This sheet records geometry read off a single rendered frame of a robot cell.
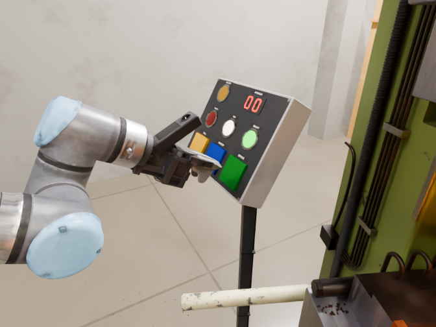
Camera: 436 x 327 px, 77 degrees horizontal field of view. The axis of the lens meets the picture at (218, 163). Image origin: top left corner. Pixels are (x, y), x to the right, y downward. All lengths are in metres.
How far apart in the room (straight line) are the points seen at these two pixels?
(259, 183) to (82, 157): 0.39
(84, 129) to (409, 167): 0.58
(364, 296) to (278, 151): 0.34
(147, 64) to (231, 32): 0.92
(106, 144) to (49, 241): 0.19
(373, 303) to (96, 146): 0.50
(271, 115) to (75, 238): 0.48
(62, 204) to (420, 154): 0.58
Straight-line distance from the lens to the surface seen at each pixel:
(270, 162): 0.67
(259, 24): 3.23
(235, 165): 0.69
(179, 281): 1.77
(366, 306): 0.52
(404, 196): 0.63
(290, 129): 0.67
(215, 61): 2.96
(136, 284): 1.81
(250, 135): 0.69
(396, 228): 0.66
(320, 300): 0.56
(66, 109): 0.50
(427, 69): 0.38
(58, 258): 0.42
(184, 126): 0.56
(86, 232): 0.40
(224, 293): 0.89
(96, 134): 0.50
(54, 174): 0.52
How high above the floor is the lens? 1.34
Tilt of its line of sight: 26 degrees down
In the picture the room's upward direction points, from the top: straight up
